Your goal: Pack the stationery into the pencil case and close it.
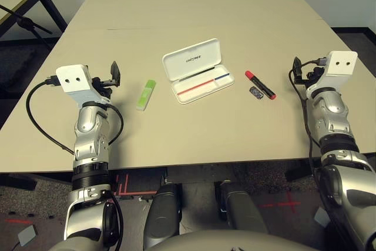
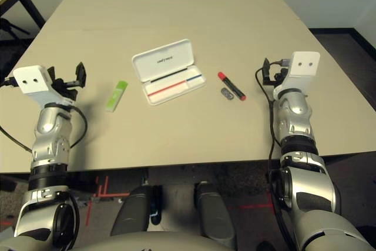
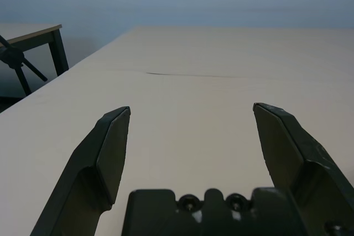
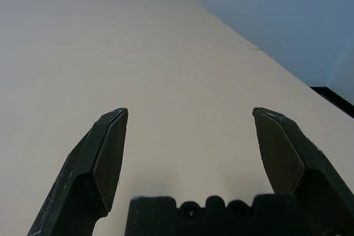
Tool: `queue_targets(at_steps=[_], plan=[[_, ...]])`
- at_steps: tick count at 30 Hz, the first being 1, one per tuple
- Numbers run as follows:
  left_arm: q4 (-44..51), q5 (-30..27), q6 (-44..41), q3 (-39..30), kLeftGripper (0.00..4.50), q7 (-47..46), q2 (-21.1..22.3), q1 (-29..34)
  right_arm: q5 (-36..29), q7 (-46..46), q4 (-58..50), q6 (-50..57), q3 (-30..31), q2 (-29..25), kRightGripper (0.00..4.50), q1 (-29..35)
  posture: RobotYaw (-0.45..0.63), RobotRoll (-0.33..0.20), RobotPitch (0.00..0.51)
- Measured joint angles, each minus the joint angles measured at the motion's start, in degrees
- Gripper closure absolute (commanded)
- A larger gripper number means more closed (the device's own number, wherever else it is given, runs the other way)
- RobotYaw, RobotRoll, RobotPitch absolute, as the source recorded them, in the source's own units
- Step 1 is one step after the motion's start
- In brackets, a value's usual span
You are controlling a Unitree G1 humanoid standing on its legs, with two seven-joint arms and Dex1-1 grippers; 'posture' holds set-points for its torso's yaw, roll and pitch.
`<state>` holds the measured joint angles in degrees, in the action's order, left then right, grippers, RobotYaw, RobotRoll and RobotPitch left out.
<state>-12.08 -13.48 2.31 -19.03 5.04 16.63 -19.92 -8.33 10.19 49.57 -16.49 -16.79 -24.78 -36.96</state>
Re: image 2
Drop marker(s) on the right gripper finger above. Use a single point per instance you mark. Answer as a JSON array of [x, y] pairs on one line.
[[266, 68]]

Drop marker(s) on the black tripod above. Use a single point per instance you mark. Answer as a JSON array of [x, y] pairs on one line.
[[8, 26]]

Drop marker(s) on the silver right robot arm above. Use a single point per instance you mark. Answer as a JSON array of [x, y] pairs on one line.
[[293, 110]]

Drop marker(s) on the small grey pencil sharpener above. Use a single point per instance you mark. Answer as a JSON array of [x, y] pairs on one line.
[[227, 93]]

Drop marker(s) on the black shoe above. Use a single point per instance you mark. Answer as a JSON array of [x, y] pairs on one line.
[[264, 246]]

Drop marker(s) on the grey robot leg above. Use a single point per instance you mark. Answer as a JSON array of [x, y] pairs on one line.
[[132, 210], [211, 212]]

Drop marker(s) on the green white eraser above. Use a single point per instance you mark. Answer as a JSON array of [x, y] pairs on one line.
[[117, 96]]

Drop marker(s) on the grey robot left leg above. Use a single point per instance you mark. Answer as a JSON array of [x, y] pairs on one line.
[[132, 210]]

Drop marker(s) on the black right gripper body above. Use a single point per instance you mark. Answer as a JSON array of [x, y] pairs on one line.
[[276, 78]]

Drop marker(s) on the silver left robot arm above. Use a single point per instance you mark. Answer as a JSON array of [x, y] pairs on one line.
[[50, 133]]

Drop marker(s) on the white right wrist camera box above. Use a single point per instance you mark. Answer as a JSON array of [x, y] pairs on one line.
[[302, 66]]

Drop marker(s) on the beige robot torso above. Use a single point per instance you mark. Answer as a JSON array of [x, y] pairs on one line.
[[147, 243]]

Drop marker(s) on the red black whiteboard marker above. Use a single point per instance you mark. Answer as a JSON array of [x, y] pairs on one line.
[[232, 86]]

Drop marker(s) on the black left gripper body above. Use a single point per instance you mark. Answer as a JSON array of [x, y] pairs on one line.
[[66, 89]]

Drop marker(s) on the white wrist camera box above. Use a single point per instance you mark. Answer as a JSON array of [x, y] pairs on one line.
[[302, 66], [32, 80]]

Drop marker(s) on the white plastic pencil case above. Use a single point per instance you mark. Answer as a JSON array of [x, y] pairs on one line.
[[164, 63]]

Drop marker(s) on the grey robot right leg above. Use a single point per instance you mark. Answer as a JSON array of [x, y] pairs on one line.
[[211, 212]]

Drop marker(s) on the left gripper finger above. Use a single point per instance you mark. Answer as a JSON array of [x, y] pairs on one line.
[[80, 74], [51, 74]]

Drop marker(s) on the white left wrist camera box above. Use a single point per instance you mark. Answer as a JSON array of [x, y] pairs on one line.
[[32, 80]]

